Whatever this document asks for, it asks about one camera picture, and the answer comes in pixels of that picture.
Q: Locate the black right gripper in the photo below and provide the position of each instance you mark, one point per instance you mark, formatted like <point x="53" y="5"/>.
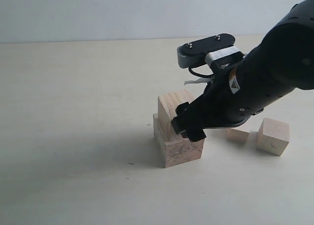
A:
<point x="239" y="90"/>

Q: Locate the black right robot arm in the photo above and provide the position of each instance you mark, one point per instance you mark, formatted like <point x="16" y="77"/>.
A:
<point x="287" y="49"/>

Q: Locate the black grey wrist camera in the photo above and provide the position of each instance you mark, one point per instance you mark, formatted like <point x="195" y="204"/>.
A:
<point x="216" y="51"/>

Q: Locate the medium pale wooden cube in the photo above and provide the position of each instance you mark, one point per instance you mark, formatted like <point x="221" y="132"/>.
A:
<point x="273" y="136"/>

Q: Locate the largest wooden cube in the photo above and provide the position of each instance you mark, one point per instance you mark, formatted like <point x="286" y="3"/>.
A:
<point x="175" y="152"/>

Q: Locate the striped medium-large wooden cube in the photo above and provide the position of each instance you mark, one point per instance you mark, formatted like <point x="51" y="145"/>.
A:
<point x="167" y="104"/>

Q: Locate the smallest wooden cube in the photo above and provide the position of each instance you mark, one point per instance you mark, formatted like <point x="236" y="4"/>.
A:
<point x="239" y="135"/>

